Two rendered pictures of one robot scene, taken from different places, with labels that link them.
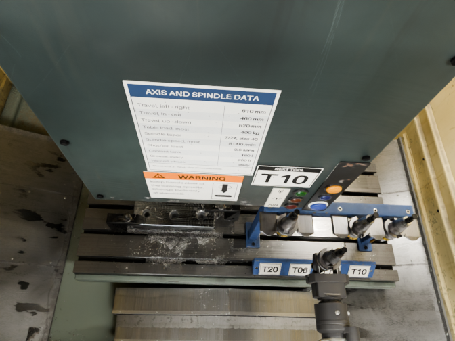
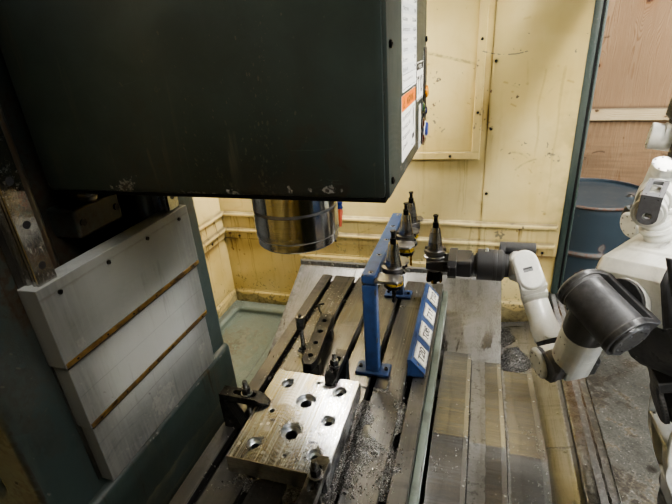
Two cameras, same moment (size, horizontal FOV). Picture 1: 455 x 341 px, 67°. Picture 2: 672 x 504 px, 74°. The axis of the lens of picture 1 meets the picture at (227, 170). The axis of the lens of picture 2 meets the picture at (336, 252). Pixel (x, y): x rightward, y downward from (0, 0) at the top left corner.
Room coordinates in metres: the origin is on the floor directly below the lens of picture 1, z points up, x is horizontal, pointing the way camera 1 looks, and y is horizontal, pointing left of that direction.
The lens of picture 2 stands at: (-0.02, 0.83, 1.78)
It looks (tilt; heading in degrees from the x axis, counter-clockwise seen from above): 25 degrees down; 297
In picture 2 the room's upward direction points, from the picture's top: 4 degrees counter-clockwise
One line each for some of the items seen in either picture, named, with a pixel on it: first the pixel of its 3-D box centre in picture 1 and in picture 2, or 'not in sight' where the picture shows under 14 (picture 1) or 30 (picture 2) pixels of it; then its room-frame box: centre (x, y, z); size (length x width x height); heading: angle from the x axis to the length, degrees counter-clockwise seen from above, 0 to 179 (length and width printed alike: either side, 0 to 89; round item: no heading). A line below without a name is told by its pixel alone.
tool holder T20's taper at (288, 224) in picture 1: (290, 219); (393, 254); (0.35, -0.20, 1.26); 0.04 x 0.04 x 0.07
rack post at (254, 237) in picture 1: (258, 222); (371, 328); (0.39, -0.14, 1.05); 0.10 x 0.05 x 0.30; 9
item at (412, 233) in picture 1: (410, 229); not in sight; (0.41, -0.58, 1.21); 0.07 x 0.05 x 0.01; 9
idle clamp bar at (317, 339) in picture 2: not in sight; (318, 345); (0.58, -0.15, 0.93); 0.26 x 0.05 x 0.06; 104
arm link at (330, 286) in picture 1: (329, 297); (470, 262); (0.17, -0.35, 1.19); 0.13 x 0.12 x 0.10; 99
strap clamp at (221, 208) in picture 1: (222, 209); (336, 373); (0.45, -0.01, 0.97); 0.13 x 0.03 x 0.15; 99
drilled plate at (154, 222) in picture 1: (176, 198); (299, 423); (0.46, 0.17, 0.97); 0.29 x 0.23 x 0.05; 99
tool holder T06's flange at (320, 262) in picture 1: (328, 259); (434, 252); (0.27, -0.33, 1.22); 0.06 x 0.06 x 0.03
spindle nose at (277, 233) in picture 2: not in sight; (295, 209); (0.42, 0.15, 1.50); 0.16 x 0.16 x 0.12
